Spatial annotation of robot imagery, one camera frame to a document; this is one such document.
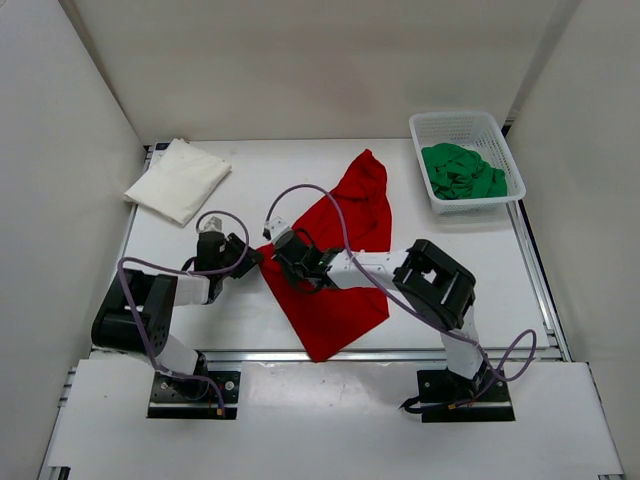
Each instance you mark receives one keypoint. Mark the white t shirt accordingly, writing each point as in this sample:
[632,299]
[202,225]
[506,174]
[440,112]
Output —
[177,185]

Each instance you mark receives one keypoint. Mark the red t shirt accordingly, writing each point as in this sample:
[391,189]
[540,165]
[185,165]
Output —
[330,320]

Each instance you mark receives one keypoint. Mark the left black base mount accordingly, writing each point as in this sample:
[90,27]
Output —
[176,399]

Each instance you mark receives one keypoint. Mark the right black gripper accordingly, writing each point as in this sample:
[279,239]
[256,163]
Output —
[281,256]

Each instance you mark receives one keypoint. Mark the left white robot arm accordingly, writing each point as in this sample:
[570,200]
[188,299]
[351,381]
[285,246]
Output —
[135,315]

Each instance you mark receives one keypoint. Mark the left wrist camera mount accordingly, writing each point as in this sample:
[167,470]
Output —
[209,223]

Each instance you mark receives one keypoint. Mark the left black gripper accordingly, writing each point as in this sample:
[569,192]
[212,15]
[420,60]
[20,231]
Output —
[250,259]

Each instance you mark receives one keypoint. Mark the white plastic basket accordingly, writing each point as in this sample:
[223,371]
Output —
[474,130]

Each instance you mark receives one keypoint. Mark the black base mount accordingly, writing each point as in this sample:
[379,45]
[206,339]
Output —
[441,399]
[176,399]

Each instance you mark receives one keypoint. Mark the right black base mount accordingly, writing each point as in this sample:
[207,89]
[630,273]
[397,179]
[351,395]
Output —
[441,399]

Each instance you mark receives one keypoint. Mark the green t shirt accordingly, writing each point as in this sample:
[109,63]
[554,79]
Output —
[457,173]

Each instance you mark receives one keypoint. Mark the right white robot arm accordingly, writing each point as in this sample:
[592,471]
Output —
[435,286]

